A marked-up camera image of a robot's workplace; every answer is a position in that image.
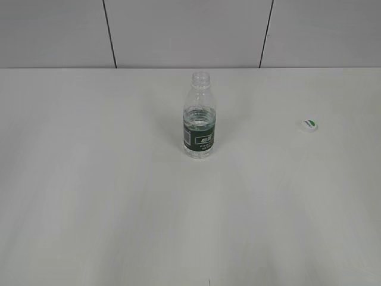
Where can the clear Cestbon water bottle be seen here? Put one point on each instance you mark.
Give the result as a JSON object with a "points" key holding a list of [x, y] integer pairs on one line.
{"points": [[199, 117]]}

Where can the white green bottle cap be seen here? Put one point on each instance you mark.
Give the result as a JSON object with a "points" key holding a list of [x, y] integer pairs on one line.
{"points": [[308, 126]]}

